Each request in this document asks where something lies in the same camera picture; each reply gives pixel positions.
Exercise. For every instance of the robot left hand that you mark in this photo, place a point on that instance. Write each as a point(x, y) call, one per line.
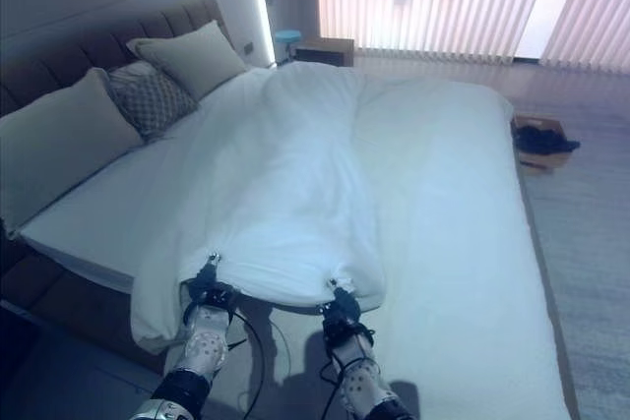
point(209, 287)

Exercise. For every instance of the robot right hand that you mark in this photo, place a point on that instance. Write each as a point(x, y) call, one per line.
point(343, 307)

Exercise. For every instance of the white duvet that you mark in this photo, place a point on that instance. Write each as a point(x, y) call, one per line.
point(275, 184)

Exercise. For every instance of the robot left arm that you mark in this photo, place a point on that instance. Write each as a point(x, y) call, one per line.
point(199, 356)

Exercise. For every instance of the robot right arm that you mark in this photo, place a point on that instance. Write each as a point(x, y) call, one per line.
point(359, 380)

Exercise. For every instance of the white mattress with sheet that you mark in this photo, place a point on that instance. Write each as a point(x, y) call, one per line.
point(458, 223)

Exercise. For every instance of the patterned grey cushion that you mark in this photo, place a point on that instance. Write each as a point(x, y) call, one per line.
point(152, 102)

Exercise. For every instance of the large beige pillow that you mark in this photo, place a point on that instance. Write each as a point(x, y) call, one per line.
point(192, 56)
point(54, 144)

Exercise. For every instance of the white pillow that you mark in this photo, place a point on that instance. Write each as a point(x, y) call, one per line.
point(129, 70)

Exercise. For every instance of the flat cardboard box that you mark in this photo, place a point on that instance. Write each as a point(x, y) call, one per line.
point(544, 159)

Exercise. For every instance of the grey floor rug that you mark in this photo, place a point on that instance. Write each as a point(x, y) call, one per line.
point(590, 267)

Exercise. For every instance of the black cloth pile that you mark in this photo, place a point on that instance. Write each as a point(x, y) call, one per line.
point(539, 139)

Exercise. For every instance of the wooden bedside cabinet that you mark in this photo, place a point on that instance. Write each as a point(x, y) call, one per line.
point(327, 50)

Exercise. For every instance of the blue round stool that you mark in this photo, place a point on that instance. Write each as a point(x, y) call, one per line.
point(288, 39)

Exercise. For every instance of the brown padded headboard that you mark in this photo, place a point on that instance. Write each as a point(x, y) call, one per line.
point(74, 53)

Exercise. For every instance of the wall socket plate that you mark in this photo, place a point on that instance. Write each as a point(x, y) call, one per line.
point(249, 48)

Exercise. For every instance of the vertical wall light strip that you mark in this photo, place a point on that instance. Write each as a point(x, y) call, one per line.
point(261, 2)

